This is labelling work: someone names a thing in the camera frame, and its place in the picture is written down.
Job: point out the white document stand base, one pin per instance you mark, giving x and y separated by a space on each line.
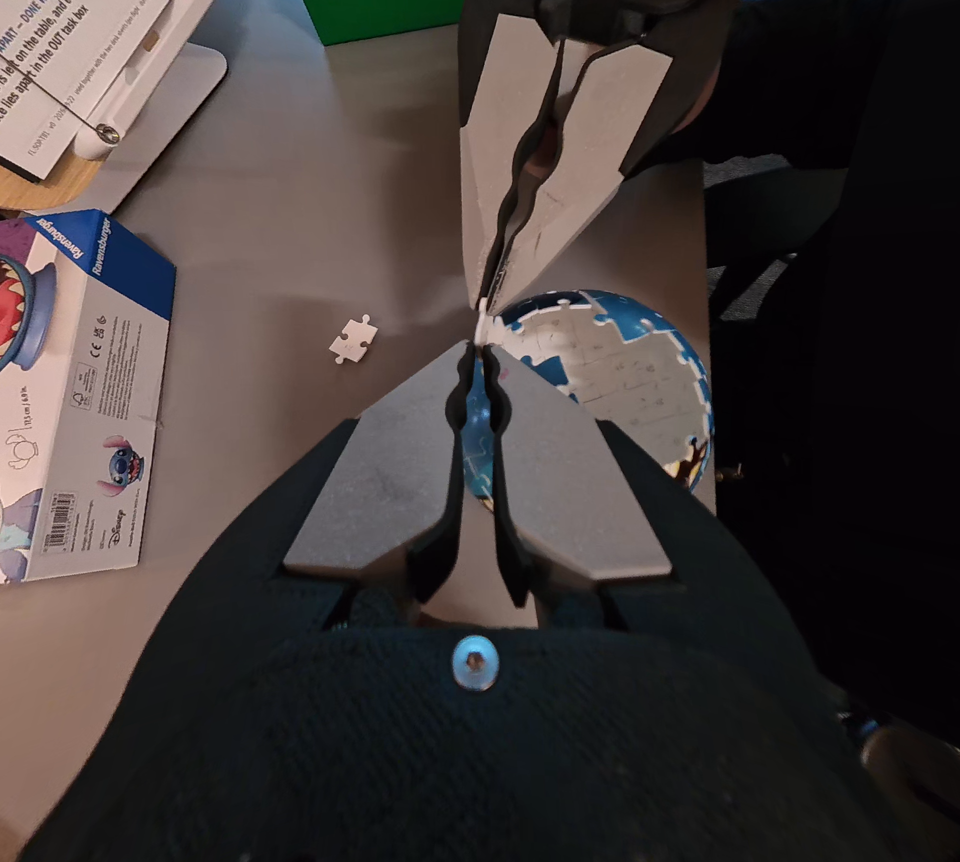
180 97

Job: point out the printed cardboard puzzle box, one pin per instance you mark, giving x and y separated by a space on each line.
82 390

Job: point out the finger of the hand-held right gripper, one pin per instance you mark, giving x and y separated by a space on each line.
495 127
600 142

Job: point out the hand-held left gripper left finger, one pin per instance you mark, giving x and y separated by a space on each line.
375 487

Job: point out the white puzzle piece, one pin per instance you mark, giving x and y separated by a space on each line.
352 339
484 326

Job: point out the instruction sheet on stand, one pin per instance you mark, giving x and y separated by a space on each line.
52 191

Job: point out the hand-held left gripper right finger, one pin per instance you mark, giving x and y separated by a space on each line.
577 495

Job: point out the printed instruction sheet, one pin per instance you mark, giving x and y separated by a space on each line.
75 15

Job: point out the blue puzzle ball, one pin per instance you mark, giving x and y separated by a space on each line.
630 382

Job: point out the person's right hand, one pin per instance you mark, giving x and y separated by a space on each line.
541 154

